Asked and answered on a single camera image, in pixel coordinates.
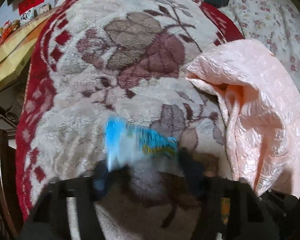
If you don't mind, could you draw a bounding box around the red cream floral blanket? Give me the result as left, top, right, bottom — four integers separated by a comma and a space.
15, 0, 245, 240

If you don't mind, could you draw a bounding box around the dark wooden chair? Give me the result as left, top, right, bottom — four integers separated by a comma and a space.
0, 130, 23, 239

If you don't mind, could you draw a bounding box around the pink quilt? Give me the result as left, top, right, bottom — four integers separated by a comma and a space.
184, 39, 300, 198

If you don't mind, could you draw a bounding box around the red white plush doll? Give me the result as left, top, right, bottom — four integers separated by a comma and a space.
1, 21, 13, 34

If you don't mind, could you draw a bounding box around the glossy wooden table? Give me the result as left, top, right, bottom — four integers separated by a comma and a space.
0, 7, 60, 93

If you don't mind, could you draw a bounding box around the small framed photo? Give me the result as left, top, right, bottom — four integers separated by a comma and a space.
39, 2, 52, 14

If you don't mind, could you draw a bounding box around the floral covered sofa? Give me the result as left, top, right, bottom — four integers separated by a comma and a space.
219, 0, 300, 103

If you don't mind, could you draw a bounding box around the silver blue snack packet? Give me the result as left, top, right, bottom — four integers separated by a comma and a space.
104, 116, 179, 173

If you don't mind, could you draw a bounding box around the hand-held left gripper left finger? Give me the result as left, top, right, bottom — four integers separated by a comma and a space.
17, 162, 110, 240

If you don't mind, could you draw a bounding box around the framed couple photo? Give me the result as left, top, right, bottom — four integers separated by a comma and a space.
20, 9, 34, 22

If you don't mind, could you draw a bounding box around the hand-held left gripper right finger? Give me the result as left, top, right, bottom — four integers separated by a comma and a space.
177, 149, 275, 240

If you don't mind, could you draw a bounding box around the red banner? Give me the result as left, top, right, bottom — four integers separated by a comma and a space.
18, 0, 45, 14

